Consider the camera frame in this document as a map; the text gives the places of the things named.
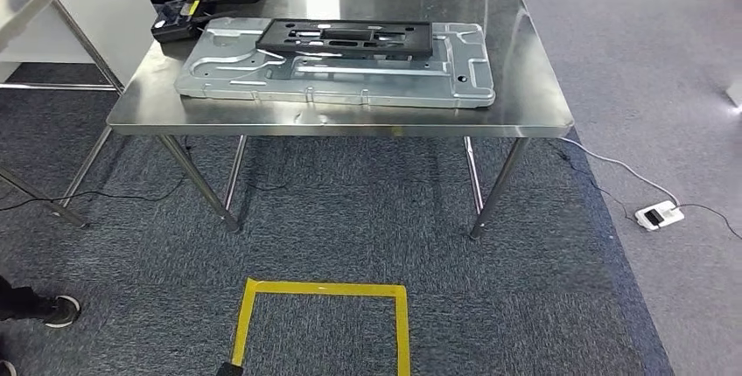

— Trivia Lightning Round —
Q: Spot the white cabinet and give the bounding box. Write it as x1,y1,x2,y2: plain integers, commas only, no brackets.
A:
0,0,158,87

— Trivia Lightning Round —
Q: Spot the thin black floor cable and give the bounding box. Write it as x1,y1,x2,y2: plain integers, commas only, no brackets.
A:
547,140,641,225

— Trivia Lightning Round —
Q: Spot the stamped metal plate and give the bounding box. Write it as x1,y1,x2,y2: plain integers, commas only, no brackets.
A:
173,17,497,110

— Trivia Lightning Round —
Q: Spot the black plastic frame part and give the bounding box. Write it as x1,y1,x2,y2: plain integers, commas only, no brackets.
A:
255,17,435,63

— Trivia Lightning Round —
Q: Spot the white power strip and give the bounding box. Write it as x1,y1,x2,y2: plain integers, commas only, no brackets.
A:
634,200,686,232

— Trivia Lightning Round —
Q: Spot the steel workbench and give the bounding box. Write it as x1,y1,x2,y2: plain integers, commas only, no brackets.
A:
106,0,575,241

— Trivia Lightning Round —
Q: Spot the black power cable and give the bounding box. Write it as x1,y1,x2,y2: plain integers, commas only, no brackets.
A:
678,203,742,241

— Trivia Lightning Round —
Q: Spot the yellow floor tape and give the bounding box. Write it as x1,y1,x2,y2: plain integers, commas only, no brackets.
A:
230,277,411,376

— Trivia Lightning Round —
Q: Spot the white floor cable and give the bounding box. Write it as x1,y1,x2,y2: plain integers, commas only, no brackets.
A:
559,136,681,206

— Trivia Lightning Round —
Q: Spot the black remote controller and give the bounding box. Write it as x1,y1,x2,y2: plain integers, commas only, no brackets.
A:
150,0,215,45

